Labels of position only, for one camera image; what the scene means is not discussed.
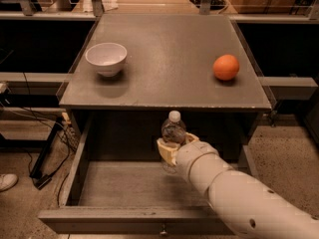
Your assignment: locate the orange fruit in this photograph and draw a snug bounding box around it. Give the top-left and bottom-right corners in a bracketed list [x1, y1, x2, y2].
[212, 55, 240, 81]

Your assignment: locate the grey wooden cabinet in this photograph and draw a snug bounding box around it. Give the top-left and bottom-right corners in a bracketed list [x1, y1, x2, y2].
[59, 13, 274, 164]

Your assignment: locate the black floor cable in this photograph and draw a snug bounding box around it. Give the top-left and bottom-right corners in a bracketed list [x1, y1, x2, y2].
[0, 72, 79, 207]

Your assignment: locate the white shoe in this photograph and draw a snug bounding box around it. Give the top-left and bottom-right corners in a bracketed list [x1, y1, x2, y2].
[0, 173, 18, 192]

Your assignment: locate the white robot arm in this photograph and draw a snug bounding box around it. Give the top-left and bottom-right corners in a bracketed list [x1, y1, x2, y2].
[157, 133, 319, 239]

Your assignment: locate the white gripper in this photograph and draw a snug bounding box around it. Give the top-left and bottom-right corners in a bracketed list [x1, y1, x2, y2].
[157, 132, 218, 180]

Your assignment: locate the black power strip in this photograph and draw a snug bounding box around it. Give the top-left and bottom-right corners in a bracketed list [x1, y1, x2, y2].
[29, 118, 63, 190]

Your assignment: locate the metal drawer knob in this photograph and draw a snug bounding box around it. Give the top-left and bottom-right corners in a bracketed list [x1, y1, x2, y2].
[159, 224, 168, 237]

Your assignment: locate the white crumpled cloth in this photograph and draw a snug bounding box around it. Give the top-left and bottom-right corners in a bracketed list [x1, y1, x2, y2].
[81, 0, 120, 13]

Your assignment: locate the white ceramic bowl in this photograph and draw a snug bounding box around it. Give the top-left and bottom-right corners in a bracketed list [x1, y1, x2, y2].
[85, 43, 128, 77]

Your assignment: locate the clear plastic water bottle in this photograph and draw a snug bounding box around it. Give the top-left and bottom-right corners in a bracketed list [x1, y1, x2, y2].
[161, 111, 186, 174]

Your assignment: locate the open grey top drawer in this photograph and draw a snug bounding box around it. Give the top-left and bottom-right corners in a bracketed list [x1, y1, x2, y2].
[38, 117, 291, 236]

